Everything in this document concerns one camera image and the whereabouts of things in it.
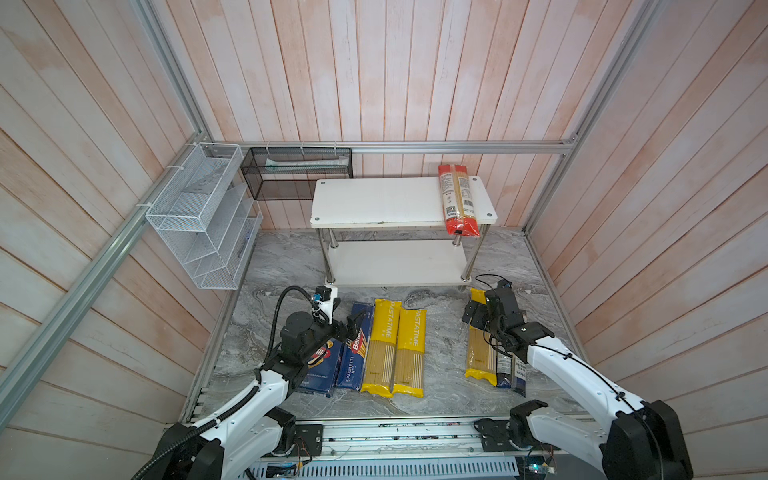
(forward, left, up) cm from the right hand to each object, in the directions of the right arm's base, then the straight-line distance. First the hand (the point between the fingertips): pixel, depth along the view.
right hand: (479, 309), depth 87 cm
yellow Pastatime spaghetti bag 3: (-11, -1, -7) cm, 13 cm away
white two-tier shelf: (+40, +26, -8) cm, 48 cm away
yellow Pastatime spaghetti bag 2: (-11, +21, -6) cm, 24 cm away
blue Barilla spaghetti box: (-12, +36, -5) cm, 38 cm away
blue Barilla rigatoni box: (-20, +45, -2) cm, 49 cm away
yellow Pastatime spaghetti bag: (-12, +29, -6) cm, 32 cm away
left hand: (-5, +37, +7) cm, 38 cm away
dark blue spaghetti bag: (-16, -8, -7) cm, 19 cm away
